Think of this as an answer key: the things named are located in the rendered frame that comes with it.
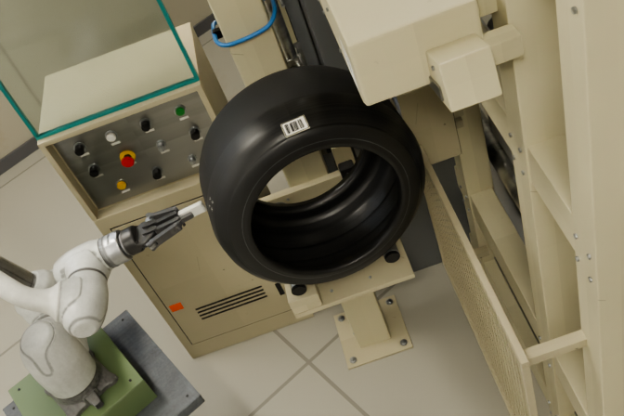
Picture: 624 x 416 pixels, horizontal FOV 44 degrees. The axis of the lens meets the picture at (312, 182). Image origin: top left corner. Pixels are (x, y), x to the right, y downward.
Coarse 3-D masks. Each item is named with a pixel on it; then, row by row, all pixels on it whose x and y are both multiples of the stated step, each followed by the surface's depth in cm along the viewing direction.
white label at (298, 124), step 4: (300, 116) 179; (304, 116) 179; (292, 120) 179; (296, 120) 179; (300, 120) 178; (304, 120) 178; (280, 124) 179; (284, 124) 179; (288, 124) 178; (292, 124) 178; (296, 124) 178; (300, 124) 178; (304, 124) 178; (284, 128) 178; (288, 128) 178; (292, 128) 178; (296, 128) 178; (300, 128) 177; (304, 128) 177; (284, 132) 178; (288, 132) 177; (292, 132) 177; (296, 132) 177; (288, 136) 177
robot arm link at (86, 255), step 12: (96, 240) 203; (72, 252) 203; (84, 252) 201; (96, 252) 201; (60, 264) 202; (72, 264) 199; (84, 264) 198; (96, 264) 199; (60, 276) 202; (108, 276) 202
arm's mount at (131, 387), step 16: (96, 336) 247; (96, 352) 242; (112, 352) 240; (112, 368) 236; (128, 368) 234; (16, 384) 242; (32, 384) 240; (128, 384) 229; (144, 384) 230; (16, 400) 238; (32, 400) 236; (48, 400) 234; (112, 400) 227; (128, 400) 229; (144, 400) 233
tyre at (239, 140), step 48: (240, 96) 194; (288, 96) 185; (336, 96) 184; (240, 144) 182; (288, 144) 179; (336, 144) 182; (384, 144) 187; (240, 192) 183; (336, 192) 228; (384, 192) 222; (240, 240) 192; (288, 240) 225; (336, 240) 224; (384, 240) 205
